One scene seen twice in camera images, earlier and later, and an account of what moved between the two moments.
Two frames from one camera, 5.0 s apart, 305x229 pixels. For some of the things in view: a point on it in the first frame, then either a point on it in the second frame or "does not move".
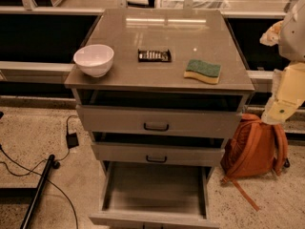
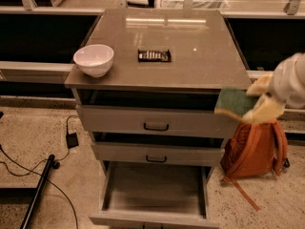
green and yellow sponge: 207,72 to 235,102
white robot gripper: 293,37 to 288,81
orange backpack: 260,149 does not move
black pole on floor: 38,191 does not move
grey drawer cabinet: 163,115 does not move
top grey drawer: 102,121 does not move
